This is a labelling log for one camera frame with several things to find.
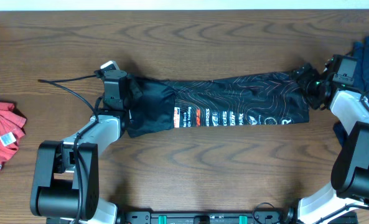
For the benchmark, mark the red crumpled shirt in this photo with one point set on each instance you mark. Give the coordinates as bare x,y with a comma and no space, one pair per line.
11,132

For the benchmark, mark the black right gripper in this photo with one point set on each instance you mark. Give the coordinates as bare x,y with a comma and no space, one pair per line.
311,73

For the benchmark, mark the black patterned shirt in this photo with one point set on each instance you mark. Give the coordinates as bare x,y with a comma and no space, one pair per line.
259,99

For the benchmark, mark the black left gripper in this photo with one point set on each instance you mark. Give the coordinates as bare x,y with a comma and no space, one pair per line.
137,93

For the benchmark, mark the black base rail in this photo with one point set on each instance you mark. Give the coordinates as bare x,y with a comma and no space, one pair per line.
263,216

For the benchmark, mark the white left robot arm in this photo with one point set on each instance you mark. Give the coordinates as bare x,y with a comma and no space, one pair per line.
66,176

